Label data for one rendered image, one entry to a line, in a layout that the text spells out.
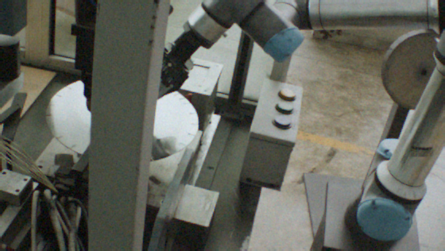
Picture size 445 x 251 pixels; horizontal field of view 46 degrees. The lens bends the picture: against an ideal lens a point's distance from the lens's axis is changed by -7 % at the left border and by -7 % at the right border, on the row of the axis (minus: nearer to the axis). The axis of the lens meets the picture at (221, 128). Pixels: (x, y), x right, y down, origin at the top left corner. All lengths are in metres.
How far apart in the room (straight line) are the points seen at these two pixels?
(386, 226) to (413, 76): 1.09
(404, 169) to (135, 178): 0.76
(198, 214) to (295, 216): 1.36
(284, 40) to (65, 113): 0.48
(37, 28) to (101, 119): 1.36
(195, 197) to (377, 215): 0.39
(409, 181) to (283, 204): 1.48
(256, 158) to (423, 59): 0.99
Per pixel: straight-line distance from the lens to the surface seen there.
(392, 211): 1.11
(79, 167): 1.00
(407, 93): 2.18
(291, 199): 2.57
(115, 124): 0.38
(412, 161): 1.08
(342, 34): 4.31
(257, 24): 1.04
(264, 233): 2.37
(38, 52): 1.77
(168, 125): 1.18
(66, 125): 1.16
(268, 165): 1.35
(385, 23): 1.12
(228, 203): 1.32
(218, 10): 1.05
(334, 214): 1.38
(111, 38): 0.35
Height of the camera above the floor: 1.61
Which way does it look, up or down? 33 degrees down
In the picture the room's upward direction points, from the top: 11 degrees clockwise
